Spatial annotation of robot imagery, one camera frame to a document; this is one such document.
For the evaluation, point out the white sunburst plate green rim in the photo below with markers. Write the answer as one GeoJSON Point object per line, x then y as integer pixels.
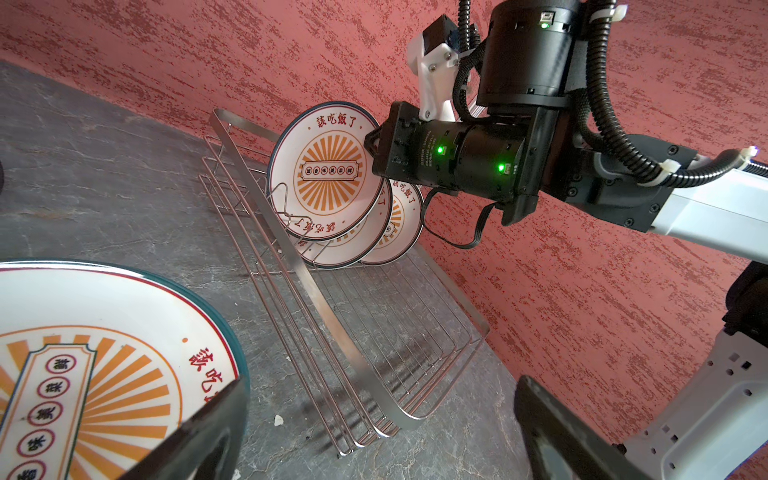
{"type": "Point", "coordinates": [354, 245]}

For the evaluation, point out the white sunburst pattern plate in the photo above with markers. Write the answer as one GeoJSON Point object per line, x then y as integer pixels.
{"type": "Point", "coordinates": [319, 174]}

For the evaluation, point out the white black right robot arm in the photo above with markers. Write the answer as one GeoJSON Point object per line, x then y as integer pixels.
{"type": "Point", "coordinates": [525, 110]}

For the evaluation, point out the metal wire dish rack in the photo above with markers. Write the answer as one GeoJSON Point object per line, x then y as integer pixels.
{"type": "Point", "coordinates": [377, 348]}

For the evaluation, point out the white rear sunburst plate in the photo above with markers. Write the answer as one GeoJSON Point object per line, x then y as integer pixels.
{"type": "Point", "coordinates": [100, 364]}

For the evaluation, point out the white plate blue rim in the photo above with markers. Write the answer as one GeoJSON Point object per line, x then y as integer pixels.
{"type": "Point", "coordinates": [404, 227]}

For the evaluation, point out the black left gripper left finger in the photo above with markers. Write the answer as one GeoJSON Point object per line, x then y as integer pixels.
{"type": "Point", "coordinates": [206, 446]}

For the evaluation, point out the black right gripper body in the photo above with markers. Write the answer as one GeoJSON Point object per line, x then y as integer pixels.
{"type": "Point", "coordinates": [408, 149]}

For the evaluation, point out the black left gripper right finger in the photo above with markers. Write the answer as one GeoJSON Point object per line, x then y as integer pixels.
{"type": "Point", "coordinates": [559, 444]}

